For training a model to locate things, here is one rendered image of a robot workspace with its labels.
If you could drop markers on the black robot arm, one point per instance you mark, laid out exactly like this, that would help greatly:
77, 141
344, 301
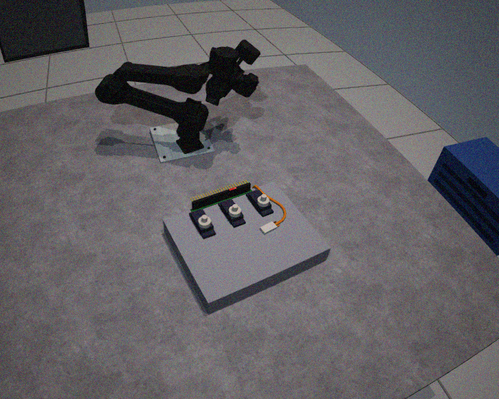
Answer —
191, 115

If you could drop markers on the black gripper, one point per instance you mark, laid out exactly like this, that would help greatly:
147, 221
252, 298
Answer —
248, 53

